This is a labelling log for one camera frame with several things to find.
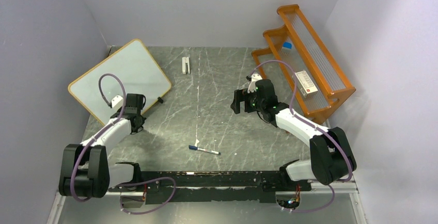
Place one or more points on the white whiteboard eraser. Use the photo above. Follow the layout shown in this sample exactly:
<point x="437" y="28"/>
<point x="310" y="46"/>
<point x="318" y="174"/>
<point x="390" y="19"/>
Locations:
<point x="186" y="68"/>

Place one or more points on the white blue whiteboard marker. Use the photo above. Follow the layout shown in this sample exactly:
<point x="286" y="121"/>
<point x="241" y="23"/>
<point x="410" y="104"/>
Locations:
<point x="195" y="148"/>

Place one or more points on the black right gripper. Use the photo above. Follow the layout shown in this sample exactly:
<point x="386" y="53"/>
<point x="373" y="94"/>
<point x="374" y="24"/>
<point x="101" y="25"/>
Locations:
<point x="239" y="96"/>

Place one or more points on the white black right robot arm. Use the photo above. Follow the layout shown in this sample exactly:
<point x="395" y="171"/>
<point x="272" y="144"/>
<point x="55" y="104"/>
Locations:
<point x="331" y="158"/>

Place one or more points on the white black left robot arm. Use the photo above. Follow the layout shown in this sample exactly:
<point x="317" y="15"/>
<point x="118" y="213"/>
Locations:
<point x="85" y="172"/>

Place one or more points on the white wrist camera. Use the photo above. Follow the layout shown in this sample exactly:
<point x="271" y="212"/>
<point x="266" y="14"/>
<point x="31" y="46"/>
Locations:
<point x="253" y="78"/>
<point x="117" y="102"/>

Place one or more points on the white red box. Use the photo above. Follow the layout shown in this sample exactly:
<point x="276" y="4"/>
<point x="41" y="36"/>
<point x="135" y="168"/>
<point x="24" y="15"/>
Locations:
<point x="306" y="84"/>

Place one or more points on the blue-capped item on shelf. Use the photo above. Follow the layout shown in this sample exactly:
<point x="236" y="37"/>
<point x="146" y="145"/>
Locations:
<point x="287" y="45"/>

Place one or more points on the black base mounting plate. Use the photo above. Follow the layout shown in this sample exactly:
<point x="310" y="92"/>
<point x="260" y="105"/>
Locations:
<point x="184" y="186"/>

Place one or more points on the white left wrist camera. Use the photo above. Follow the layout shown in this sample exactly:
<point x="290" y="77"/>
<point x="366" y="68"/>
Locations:
<point x="117" y="102"/>

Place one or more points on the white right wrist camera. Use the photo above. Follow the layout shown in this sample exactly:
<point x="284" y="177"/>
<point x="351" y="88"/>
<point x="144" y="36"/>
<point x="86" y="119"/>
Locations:
<point x="253" y="78"/>

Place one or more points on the yellow-framed whiteboard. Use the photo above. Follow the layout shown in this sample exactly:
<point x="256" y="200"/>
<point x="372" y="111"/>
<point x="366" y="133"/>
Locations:
<point x="130" y="69"/>

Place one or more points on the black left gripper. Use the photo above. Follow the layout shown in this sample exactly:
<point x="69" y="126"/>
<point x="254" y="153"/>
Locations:
<point x="143" y="119"/>

